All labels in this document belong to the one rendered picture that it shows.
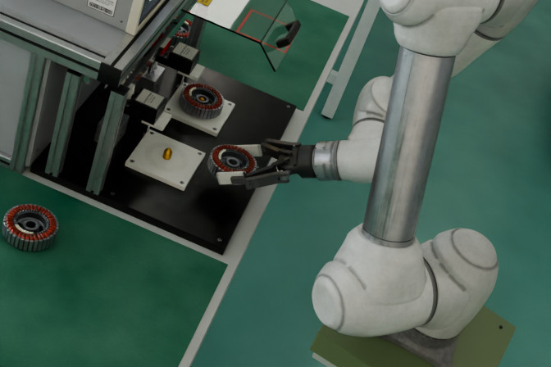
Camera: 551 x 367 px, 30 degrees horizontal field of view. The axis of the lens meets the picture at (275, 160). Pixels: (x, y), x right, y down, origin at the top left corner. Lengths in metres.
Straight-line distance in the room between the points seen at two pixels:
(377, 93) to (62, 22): 0.70
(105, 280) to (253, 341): 1.10
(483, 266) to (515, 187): 2.27
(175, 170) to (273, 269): 1.08
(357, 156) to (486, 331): 0.48
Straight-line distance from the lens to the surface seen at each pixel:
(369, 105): 2.32
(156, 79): 2.61
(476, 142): 4.46
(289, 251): 3.51
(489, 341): 2.34
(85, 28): 2.19
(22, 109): 2.24
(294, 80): 2.92
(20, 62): 2.20
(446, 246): 2.06
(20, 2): 2.22
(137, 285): 2.16
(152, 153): 2.44
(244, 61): 2.92
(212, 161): 2.35
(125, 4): 2.18
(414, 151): 1.86
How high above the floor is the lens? 2.30
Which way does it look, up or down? 37 degrees down
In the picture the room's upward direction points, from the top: 22 degrees clockwise
